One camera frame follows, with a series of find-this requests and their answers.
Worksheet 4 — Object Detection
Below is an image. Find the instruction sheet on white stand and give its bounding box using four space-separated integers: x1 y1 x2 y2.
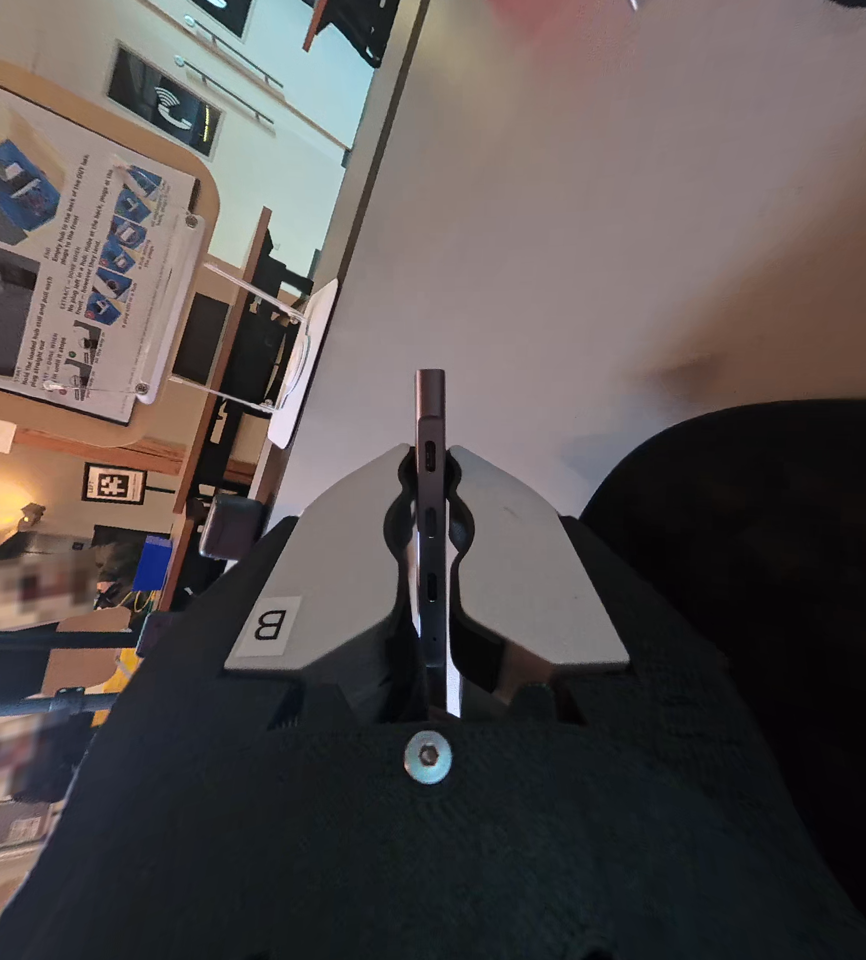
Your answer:
0 58 221 451

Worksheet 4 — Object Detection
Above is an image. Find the black phone sign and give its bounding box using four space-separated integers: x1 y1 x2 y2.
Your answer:
105 42 224 160

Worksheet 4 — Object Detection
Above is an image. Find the black mesh pad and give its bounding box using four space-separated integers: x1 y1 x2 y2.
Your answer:
581 399 866 960

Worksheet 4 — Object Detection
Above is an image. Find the dark grey case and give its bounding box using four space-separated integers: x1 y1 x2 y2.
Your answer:
197 491 266 561

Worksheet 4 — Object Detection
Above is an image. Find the black wall sign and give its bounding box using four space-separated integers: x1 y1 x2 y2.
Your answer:
181 0 255 40

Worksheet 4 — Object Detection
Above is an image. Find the black and white tag sign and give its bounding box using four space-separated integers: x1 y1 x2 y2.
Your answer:
80 461 149 507

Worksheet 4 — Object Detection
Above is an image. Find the black light stand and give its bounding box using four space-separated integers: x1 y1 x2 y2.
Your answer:
0 690 120 725

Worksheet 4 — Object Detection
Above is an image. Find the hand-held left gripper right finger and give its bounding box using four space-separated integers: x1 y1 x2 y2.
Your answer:
444 444 632 721

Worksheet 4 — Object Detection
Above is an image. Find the blue box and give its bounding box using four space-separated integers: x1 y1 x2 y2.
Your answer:
131 534 174 595

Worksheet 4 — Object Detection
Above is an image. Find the grey usb hub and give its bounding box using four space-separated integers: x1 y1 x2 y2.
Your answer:
412 367 465 720

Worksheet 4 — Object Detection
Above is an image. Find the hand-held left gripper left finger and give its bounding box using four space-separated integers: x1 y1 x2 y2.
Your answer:
221 442 413 714

